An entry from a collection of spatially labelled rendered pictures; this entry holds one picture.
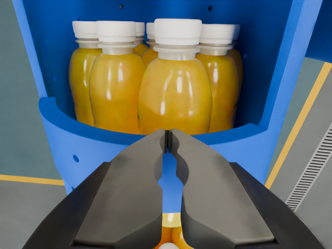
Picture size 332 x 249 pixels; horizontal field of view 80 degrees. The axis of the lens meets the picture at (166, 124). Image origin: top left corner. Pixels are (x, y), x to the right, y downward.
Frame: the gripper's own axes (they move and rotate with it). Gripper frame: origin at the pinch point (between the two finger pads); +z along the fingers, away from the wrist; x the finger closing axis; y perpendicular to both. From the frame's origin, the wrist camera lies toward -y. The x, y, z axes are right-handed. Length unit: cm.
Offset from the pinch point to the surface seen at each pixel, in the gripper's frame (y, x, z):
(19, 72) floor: 25, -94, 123
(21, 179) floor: 118, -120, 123
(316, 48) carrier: -1, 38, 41
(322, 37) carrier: -4, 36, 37
